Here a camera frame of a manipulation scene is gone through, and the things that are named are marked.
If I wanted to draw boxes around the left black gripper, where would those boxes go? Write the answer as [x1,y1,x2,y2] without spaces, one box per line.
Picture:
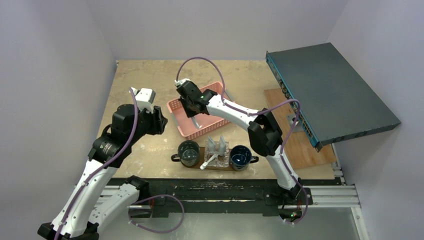
[128,104,167,144]

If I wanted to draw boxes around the pink plastic basket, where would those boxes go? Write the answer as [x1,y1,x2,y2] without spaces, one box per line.
[166,98,230,140]

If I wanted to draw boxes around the dark green enamel mug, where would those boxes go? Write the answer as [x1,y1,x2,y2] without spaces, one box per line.
[170,140,200,167]

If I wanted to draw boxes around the white red-capped toothpaste tube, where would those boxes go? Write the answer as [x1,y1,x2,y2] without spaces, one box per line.
[205,136,217,155]

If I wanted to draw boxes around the oval wooden tray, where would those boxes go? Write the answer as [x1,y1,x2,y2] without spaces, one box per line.
[189,146,235,171]

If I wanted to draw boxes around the clear plastic holder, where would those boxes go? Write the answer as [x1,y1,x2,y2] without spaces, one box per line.
[200,141,230,170]

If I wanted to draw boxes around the blue enamel mug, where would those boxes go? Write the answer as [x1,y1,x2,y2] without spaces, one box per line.
[229,145,259,172]

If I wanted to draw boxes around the light blue toothbrush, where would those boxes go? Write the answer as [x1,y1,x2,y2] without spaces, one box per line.
[191,117,202,130]

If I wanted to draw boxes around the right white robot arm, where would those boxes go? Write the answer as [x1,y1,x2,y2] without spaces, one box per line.
[175,78,302,204]

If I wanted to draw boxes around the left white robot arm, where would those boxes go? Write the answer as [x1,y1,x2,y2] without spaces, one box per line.
[37,104,168,240]

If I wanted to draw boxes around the wooden board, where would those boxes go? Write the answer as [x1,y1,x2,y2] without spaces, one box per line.
[272,104,337,170]

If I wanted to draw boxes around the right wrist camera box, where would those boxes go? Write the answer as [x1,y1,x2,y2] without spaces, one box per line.
[174,78,191,88]

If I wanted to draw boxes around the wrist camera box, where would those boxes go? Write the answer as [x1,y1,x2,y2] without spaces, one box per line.
[130,87,156,114]
[174,78,191,88]

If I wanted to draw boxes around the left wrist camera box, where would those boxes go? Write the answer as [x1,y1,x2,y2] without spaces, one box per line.
[130,87,156,114]

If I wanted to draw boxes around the black aluminium base frame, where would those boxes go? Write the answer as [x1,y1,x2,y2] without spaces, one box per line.
[126,178,360,221]

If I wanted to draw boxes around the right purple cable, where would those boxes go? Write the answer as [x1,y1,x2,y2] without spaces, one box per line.
[174,56,310,226]

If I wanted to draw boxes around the metal bracket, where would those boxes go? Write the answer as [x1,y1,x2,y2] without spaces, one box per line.
[286,114,304,133]

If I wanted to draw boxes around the dark network switch box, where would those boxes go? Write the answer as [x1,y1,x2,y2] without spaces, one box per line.
[265,42,401,151]

